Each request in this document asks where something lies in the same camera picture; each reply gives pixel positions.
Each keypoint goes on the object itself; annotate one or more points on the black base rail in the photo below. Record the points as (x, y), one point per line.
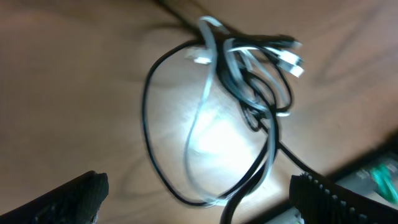
(373, 175)

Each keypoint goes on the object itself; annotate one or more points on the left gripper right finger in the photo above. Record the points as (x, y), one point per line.
(321, 201)

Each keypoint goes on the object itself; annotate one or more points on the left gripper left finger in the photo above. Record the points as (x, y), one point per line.
(75, 202)

